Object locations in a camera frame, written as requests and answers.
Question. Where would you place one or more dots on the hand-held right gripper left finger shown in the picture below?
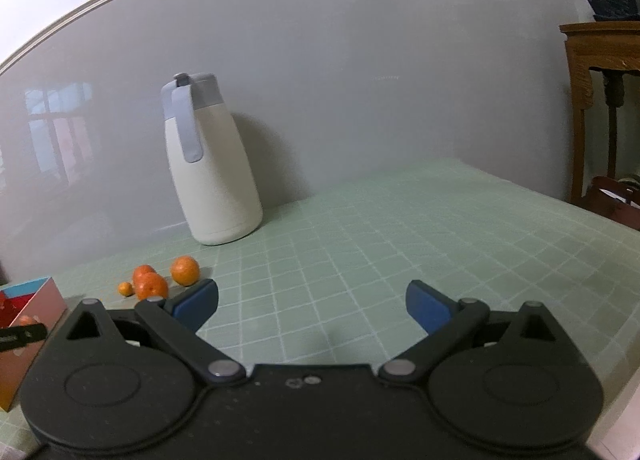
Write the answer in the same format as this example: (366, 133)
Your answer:
(192, 307)

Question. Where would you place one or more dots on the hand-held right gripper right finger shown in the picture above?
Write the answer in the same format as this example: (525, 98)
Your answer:
(427, 307)

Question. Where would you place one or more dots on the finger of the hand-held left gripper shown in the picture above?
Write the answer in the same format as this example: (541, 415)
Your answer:
(22, 337)

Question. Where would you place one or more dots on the orange carrot chunk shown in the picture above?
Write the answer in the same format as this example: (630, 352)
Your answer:
(28, 320)

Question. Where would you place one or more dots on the orange tangerine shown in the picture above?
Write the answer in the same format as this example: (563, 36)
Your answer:
(151, 286)
(144, 270)
(185, 271)

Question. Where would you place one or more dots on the colourful cardboard box red inside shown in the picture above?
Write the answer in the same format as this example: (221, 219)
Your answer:
(50, 307)

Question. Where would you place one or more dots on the small orange kumquat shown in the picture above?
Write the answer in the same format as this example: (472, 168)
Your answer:
(126, 289)

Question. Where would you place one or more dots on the green grid table mat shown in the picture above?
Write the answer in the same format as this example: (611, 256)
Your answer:
(400, 240)

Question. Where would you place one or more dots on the white jug with blue lid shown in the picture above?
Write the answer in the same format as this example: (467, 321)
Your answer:
(215, 180)

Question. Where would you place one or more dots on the dark wooden chair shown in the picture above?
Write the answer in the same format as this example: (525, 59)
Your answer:
(612, 210)

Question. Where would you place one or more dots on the wooden side table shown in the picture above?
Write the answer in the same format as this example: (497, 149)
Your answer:
(600, 50)

